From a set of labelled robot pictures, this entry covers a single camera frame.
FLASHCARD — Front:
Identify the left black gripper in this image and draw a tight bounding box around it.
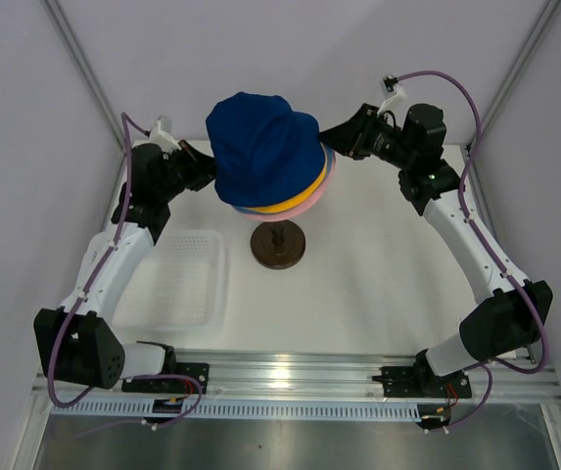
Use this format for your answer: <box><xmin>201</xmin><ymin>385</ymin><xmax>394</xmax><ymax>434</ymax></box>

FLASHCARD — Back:
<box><xmin>158</xmin><ymin>141</ymin><xmax>229</xmax><ymax>203</ymax></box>

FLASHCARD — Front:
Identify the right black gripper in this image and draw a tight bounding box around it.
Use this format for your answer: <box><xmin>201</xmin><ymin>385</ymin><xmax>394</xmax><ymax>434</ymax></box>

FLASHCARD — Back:
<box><xmin>316</xmin><ymin>105</ymin><xmax>414</xmax><ymax>170</ymax></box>

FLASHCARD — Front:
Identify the light blue bucket hat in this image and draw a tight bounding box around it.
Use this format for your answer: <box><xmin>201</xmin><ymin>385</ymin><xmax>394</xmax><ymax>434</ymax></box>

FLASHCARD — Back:
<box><xmin>234</xmin><ymin>145</ymin><xmax>336</xmax><ymax>221</ymax></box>

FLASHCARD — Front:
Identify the dark blue hat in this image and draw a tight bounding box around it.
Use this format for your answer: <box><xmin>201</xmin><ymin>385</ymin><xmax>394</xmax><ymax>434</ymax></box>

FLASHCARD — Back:
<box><xmin>206</xmin><ymin>92</ymin><xmax>325</xmax><ymax>208</ymax></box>

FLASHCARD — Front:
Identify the yellow hat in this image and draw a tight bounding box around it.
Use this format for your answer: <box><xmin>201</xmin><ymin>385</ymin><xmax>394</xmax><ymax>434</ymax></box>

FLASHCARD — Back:
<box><xmin>247</xmin><ymin>144</ymin><xmax>335</xmax><ymax>213</ymax></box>

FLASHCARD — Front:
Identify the pink bucket hat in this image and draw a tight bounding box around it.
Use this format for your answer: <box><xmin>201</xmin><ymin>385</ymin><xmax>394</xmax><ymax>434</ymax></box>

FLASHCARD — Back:
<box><xmin>235</xmin><ymin>159</ymin><xmax>336</xmax><ymax>222</ymax></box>

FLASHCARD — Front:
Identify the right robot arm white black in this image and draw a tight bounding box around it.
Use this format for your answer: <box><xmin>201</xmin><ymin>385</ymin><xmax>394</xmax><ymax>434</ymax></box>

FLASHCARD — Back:
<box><xmin>318</xmin><ymin>104</ymin><xmax>553</xmax><ymax>396</ymax></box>

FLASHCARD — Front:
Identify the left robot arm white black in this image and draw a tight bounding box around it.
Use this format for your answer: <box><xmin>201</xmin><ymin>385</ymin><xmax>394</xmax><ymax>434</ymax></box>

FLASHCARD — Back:
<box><xmin>33</xmin><ymin>140</ymin><xmax>215</xmax><ymax>393</ymax></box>

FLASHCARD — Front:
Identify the brown round wooden stand base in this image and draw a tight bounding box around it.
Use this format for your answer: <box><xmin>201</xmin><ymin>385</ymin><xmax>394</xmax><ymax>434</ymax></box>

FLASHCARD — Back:
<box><xmin>250</xmin><ymin>220</ymin><xmax>306</xmax><ymax>270</ymax></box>

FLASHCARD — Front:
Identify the clear plastic bin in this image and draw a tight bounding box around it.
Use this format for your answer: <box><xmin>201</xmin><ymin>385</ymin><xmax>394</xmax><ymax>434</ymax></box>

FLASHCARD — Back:
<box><xmin>113</xmin><ymin>230</ymin><xmax>227</xmax><ymax>333</ymax></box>

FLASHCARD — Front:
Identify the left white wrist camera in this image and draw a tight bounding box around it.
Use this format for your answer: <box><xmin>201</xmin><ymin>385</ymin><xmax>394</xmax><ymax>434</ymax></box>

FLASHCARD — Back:
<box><xmin>149</xmin><ymin>116</ymin><xmax>180</xmax><ymax>154</ymax></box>

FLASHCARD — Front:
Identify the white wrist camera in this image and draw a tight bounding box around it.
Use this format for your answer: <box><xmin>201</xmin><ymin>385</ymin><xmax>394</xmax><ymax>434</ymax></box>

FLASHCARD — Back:
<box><xmin>149</xmin><ymin>116</ymin><xmax>180</xmax><ymax>154</ymax></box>
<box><xmin>378</xmin><ymin>74</ymin><xmax>406</xmax><ymax>116</ymax></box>

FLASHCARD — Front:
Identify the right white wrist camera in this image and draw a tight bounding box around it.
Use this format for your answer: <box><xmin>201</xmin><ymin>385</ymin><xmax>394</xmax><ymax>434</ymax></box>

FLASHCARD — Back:
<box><xmin>378</xmin><ymin>74</ymin><xmax>406</xmax><ymax>116</ymax></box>

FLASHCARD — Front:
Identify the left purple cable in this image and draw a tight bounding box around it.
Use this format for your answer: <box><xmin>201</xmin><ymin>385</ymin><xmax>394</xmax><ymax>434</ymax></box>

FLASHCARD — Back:
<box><xmin>44</xmin><ymin>112</ymin><xmax>154</xmax><ymax>410</ymax></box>

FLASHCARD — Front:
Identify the right side aluminium rail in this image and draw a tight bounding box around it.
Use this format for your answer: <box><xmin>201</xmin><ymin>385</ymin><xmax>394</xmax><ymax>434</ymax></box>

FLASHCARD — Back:
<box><xmin>461</xmin><ymin>144</ymin><xmax>536</xmax><ymax>363</ymax></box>

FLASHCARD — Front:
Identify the aluminium rail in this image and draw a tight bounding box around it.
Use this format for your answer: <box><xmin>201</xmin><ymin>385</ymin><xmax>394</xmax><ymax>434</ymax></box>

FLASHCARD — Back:
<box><xmin>461</xmin><ymin>144</ymin><xmax>536</xmax><ymax>363</ymax></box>
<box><xmin>32</xmin><ymin>350</ymin><xmax>561</xmax><ymax>405</ymax></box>

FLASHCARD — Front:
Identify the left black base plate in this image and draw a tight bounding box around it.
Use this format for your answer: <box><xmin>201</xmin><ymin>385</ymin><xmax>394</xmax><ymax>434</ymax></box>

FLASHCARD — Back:
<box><xmin>121</xmin><ymin>362</ymin><xmax>210</xmax><ymax>395</ymax></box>

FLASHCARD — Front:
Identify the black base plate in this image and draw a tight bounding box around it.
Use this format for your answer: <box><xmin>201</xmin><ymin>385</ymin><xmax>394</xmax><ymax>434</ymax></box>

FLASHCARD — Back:
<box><xmin>121</xmin><ymin>362</ymin><xmax>210</xmax><ymax>395</ymax></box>
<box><xmin>371</xmin><ymin>365</ymin><xmax>472</xmax><ymax>400</ymax></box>

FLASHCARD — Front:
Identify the aluminium front rail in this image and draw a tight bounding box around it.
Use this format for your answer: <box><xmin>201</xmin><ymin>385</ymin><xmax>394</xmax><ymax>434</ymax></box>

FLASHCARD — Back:
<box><xmin>32</xmin><ymin>350</ymin><xmax>561</xmax><ymax>405</ymax></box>

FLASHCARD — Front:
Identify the left aluminium frame post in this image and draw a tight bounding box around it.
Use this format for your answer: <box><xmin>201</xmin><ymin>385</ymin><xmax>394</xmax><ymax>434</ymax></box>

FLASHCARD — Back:
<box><xmin>39</xmin><ymin>0</ymin><xmax>123</xmax><ymax>148</ymax></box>

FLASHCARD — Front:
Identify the aluminium frame post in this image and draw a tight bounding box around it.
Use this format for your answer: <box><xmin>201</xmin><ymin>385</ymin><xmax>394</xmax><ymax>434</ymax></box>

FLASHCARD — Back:
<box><xmin>39</xmin><ymin>0</ymin><xmax>123</xmax><ymax>148</ymax></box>
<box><xmin>482</xmin><ymin>0</ymin><xmax>561</xmax><ymax>135</ymax></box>

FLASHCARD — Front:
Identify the right aluminium frame post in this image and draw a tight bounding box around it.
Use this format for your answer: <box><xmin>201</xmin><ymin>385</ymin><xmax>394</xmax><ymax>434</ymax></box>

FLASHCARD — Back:
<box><xmin>482</xmin><ymin>0</ymin><xmax>561</xmax><ymax>135</ymax></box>

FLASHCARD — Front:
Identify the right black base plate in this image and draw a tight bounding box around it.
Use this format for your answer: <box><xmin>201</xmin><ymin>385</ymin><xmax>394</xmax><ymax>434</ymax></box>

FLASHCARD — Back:
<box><xmin>371</xmin><ymin>365</ymin><xmax>472</xmax><ymax>400</ymax></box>

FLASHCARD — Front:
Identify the white slotted cable duct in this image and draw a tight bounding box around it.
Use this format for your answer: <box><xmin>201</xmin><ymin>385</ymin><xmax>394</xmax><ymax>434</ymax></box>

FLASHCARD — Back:
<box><xmin>52</xmin><ymin>398</ymin><xmax>421</xmax><ymax>423</ymax></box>

